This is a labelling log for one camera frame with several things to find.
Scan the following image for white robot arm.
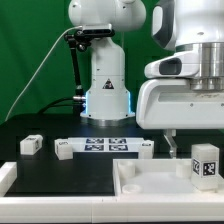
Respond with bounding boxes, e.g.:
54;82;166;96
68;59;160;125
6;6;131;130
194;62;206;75
68;0;224;130

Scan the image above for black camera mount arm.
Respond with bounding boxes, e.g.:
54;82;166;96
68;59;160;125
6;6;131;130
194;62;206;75
64;31;91;97

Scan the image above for white U-shaped fence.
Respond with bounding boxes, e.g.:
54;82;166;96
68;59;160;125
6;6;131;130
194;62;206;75
0;162;224;223

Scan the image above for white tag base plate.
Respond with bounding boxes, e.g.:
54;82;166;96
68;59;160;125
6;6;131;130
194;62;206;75
68;137;143;153

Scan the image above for white cable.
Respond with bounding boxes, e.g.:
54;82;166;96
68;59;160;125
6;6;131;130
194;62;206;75
4;25;84;123

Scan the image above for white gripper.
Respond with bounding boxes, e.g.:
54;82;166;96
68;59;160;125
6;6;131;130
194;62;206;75
136;55;224;158

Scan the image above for black cables at base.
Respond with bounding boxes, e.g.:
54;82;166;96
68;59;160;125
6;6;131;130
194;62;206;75
39;96;84;115

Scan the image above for black camera on mount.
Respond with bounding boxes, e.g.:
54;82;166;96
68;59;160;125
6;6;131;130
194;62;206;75
82;24;114;37

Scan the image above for white square tabletop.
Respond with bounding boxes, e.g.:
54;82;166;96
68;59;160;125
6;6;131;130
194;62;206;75
113;159;224;196

